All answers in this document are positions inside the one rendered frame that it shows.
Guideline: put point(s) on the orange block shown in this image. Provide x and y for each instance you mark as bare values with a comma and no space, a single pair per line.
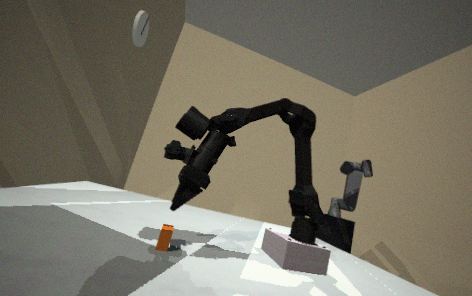
164,237

